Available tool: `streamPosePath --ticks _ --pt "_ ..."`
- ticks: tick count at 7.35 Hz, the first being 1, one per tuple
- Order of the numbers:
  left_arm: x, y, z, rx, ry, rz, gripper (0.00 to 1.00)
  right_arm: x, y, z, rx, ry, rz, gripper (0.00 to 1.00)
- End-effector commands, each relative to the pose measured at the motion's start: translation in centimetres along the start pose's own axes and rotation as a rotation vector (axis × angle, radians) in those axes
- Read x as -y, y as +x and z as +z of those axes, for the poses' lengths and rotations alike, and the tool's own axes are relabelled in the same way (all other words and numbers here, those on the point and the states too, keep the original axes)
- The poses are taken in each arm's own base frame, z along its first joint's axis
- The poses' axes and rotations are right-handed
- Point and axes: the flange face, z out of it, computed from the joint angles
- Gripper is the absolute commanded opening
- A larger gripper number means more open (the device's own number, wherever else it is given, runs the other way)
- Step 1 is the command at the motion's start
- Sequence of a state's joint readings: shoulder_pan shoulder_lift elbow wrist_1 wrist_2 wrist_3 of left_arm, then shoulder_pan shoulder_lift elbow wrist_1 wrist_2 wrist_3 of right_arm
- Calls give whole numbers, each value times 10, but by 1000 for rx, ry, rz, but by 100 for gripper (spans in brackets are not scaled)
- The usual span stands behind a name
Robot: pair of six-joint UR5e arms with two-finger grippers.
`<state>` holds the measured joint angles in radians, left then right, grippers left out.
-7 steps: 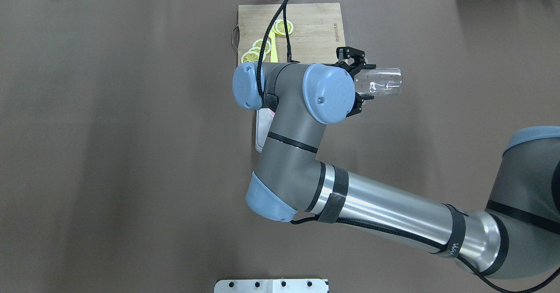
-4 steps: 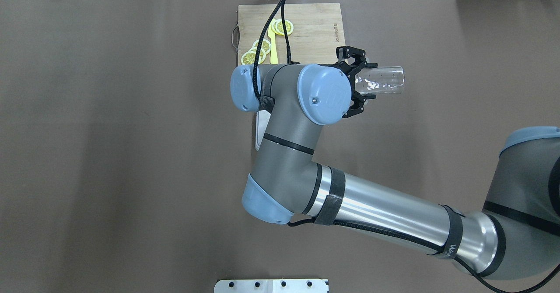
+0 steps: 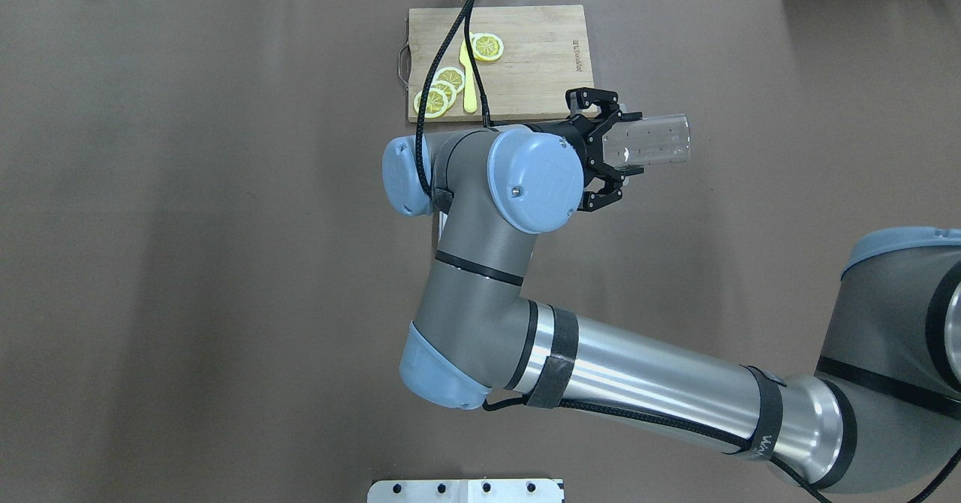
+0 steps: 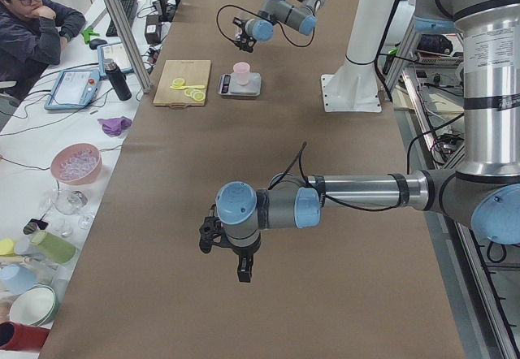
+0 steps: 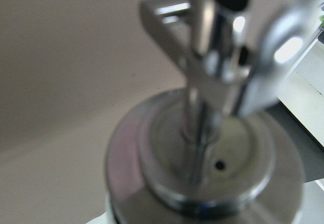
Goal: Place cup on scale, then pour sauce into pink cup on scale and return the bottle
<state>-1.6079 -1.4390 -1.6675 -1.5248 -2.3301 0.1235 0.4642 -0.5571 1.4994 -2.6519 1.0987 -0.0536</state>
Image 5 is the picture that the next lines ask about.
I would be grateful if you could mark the clear glass sauce bottle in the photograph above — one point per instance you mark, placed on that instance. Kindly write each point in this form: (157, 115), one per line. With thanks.
(209, 152)

